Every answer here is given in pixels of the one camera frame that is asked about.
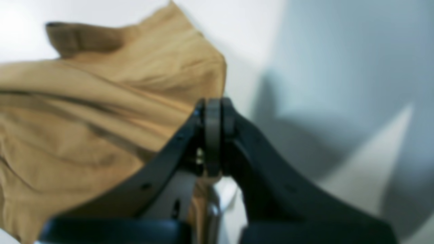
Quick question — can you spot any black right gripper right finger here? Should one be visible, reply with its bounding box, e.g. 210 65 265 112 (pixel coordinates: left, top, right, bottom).
221 98 397 244

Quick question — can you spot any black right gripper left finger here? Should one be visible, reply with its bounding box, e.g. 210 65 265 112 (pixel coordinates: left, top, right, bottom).
39 98 221 244

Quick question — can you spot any brown t-shirt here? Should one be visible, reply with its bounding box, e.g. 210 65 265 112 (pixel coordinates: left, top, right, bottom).
0 2 226 244

